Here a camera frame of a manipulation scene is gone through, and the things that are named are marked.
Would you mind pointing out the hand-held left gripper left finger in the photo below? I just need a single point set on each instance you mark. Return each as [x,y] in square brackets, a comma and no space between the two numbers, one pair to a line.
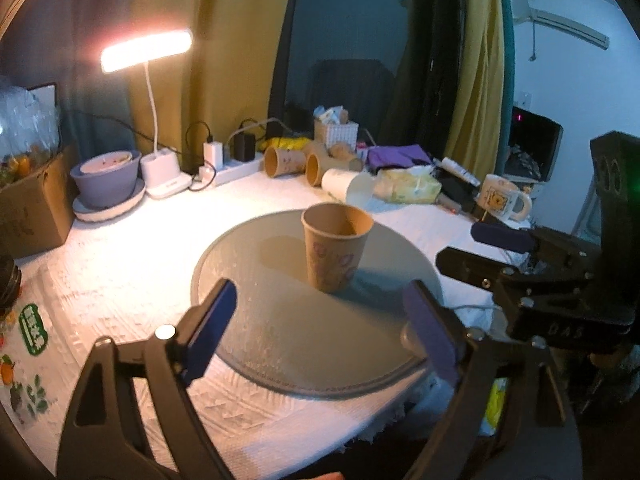
[214,325]

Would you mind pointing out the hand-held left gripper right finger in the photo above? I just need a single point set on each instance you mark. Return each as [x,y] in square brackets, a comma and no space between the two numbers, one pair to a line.
[429,332]

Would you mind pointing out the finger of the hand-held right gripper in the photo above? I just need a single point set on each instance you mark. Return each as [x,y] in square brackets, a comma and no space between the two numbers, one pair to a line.
[465,265]
[500,236]

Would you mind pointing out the brown printed paper cup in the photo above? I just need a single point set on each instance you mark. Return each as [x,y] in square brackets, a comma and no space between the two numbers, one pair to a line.
[330,260]

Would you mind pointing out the white paper cup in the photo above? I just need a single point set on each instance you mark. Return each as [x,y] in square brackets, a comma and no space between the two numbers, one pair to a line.
[345,185]

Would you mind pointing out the white cartoon mug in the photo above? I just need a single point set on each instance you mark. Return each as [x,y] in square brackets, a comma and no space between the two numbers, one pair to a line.
[497,197]

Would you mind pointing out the round grey glass plate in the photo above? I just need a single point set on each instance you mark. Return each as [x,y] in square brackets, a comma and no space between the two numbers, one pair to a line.
[280,325]

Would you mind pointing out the white tube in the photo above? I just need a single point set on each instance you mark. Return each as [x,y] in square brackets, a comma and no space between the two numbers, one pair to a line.
[457,170]

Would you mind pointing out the white textured tablecloth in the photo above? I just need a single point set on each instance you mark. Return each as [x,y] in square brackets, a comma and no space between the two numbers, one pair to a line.
[150,260]

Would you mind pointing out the yellow-green tissue packet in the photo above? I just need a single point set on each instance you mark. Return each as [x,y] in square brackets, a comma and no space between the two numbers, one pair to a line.
[407,187]

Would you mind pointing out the black appliance with red light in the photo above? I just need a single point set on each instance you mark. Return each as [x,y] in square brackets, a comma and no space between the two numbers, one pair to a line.
[535,140]

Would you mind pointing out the purple cloth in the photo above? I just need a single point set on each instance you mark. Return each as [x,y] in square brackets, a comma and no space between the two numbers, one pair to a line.
[397,156]

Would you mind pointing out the white saucer plate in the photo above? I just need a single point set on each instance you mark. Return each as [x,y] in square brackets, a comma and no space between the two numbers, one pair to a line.
[107,212]

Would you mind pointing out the white power strip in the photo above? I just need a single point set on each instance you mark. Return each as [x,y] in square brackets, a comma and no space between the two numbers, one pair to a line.
[235,170]

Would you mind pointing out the white desk lamp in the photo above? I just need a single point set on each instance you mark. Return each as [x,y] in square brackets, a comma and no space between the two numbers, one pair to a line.
[160,172]

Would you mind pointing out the white charger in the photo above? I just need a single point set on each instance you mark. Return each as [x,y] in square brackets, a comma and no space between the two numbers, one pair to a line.
[213,154]

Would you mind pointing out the yellow curtain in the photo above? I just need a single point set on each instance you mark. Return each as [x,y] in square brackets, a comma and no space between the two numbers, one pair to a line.
[480,60]
[225,60]

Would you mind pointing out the grey bowl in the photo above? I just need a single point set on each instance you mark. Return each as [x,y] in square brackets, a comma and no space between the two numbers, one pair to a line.
[105,182]

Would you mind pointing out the black charger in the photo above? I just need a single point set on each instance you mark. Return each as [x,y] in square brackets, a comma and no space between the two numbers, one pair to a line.
[244,147]

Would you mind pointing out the white woven basket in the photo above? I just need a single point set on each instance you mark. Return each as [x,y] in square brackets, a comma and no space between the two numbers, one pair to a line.
[337,135]

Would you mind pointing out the fruit printed plastic packet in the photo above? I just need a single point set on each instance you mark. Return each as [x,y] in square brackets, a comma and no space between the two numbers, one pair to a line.
[30,340]

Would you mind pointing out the yellow packet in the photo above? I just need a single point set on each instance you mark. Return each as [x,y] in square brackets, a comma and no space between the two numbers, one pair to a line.
[287,144]

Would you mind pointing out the dark round object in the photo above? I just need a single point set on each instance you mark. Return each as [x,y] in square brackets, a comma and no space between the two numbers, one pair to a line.
[9,282]

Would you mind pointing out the cardboard box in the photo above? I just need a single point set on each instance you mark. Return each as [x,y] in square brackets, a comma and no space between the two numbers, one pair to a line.
[35,210]

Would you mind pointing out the white air conditioner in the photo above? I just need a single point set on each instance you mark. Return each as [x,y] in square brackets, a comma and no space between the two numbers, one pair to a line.
[565,22]

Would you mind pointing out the pack of clear plastic bottles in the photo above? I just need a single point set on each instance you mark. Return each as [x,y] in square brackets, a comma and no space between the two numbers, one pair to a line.
[27,115]

